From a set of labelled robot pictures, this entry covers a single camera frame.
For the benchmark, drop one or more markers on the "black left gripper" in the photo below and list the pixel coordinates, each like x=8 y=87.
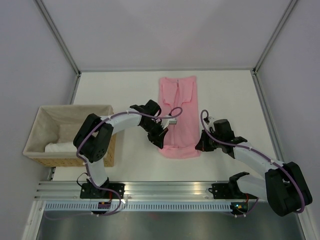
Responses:
x=158 y=138

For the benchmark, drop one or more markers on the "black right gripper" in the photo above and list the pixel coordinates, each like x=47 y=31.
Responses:
x=202 y=145

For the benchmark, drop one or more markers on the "pink t shirt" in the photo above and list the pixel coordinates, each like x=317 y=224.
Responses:
x=181 y=139

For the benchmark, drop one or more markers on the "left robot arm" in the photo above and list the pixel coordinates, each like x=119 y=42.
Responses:
x=94 y=136

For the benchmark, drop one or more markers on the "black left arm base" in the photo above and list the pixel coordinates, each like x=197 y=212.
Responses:
x=109 y=190

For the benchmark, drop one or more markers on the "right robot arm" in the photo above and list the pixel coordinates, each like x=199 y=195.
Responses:
x=281 y=184

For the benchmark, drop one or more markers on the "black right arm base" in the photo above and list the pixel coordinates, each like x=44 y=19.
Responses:
x=228 y=191

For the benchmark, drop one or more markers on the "rolled white t shirt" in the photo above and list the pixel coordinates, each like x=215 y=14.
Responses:
x=63 y=147

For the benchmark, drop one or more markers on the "wicker basket with liner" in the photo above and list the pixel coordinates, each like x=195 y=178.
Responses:
x=59 y=124

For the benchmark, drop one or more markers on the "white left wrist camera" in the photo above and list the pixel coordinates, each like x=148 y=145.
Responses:
x=170 y=122

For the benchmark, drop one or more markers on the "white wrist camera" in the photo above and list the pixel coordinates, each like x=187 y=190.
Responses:
x=170 y=122
x=210 y=123

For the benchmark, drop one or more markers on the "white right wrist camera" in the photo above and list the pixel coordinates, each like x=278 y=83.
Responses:
x=210 y=123

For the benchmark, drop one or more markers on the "aluminium frame rail back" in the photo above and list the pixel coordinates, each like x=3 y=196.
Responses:
x=166 y=69

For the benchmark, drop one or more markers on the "aluminium frame post right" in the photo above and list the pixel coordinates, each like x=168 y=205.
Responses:
x=281 y=23

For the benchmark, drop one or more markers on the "aluminium frame post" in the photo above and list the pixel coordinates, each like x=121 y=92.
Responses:
x=56 y=34
x=281 y=23

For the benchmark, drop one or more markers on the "white slotted cable duct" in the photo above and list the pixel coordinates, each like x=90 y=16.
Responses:
x=215 y=206

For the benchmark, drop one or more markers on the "aluminium mounting rail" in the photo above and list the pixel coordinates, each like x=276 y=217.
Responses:
x=136 y=191

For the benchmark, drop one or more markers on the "aluminium frame post left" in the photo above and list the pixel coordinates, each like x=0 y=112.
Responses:
x=56 y=34

